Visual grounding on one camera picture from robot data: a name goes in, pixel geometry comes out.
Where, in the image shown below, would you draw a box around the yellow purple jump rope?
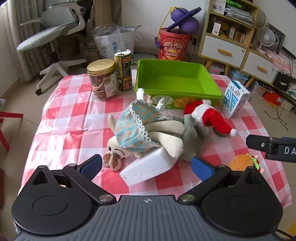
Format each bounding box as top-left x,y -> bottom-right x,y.
154,6 -> 176,49

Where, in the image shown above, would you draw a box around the dark picture frame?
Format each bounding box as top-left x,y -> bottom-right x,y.
266,23 -> 286,55

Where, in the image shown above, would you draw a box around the black yellow drink can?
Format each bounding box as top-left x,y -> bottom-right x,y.
113,49 -> 133,91

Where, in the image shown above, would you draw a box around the cookie jar with gold lid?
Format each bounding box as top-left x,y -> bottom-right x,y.
87,59 -> 119,101

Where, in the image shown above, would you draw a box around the red white checkered tablecloth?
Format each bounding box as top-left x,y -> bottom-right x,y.
22,74 -> 292,209

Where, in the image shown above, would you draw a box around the purple ball toy with ring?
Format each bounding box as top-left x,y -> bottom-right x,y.
166,7 -> 202,34

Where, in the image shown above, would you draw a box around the white radiator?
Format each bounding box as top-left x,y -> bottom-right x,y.
3,0 -> 47,81

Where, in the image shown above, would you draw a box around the burger plush toy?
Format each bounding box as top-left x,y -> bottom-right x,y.
228,153 -> 266,174

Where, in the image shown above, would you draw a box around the white sponge block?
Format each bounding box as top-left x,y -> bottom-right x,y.
120,146 -> 176,186

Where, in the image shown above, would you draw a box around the clear plastic storage box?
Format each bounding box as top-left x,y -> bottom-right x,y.
208,62 -> 226,76
228,68 -> 250,86

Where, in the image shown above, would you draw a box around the pink printed cloth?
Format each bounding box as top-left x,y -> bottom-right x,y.
266,50 -> 296,77

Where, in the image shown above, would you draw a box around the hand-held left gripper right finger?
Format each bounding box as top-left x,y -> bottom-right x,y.
179,156 -> 269,205

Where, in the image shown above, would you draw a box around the santa plush toy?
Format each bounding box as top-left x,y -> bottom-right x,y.
184,99 -> 238,138

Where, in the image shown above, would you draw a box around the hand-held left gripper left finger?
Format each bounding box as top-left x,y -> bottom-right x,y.
29,155 -> 117,207

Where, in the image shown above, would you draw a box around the wooden shelf cabinet white drawers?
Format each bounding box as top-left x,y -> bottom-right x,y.
198,0 -> 280,85

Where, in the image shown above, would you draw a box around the green plastic tray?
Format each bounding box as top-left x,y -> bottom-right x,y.
134,58 -> 223,110

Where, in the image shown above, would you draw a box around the white blue milk carton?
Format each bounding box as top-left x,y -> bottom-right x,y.
222,80 -> 251,119

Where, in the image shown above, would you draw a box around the red snack bucket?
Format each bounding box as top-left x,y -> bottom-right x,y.
158,28 -> 192,62

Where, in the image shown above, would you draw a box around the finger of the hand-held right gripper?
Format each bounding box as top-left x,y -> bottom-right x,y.
246,134 -> 270,151

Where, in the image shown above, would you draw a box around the white grey office chair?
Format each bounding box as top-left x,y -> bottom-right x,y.
17,0 -> 88,95

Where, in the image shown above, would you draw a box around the white desk fan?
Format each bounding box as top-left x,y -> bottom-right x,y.
255,27 -> 276,52

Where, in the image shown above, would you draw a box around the cream rabbit plush with bonnet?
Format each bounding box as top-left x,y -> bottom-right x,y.
107,89 -> 185,161

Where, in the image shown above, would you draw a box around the red stool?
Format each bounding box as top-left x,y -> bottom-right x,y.
0,111 -> 23,152

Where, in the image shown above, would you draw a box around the white paper shopping bag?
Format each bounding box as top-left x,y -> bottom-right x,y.
92,23 -> 141,61

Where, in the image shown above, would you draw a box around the stack of magazines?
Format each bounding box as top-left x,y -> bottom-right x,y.
224,5 -> 255,26

